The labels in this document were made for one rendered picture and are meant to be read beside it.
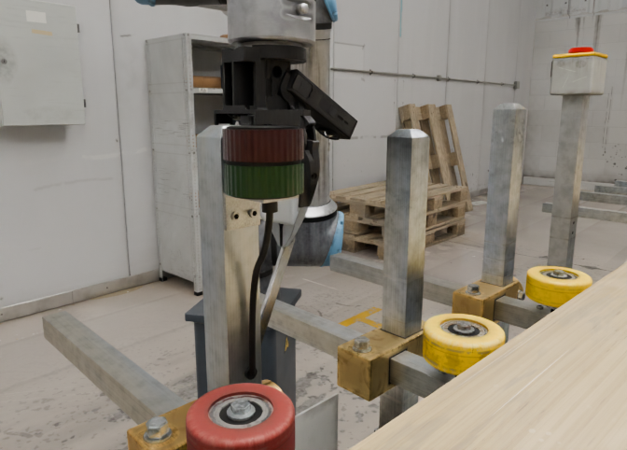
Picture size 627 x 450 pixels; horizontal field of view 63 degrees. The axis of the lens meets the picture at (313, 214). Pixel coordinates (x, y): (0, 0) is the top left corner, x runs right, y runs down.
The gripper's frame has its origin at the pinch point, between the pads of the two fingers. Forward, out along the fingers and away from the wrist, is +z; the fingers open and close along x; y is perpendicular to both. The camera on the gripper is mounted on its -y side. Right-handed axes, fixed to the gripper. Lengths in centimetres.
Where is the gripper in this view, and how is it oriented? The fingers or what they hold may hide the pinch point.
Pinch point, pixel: (287, 233)
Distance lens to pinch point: 58.6
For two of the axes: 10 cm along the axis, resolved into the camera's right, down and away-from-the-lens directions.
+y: -7.2, 1.3, -6.9
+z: -0.1, 9.8, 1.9
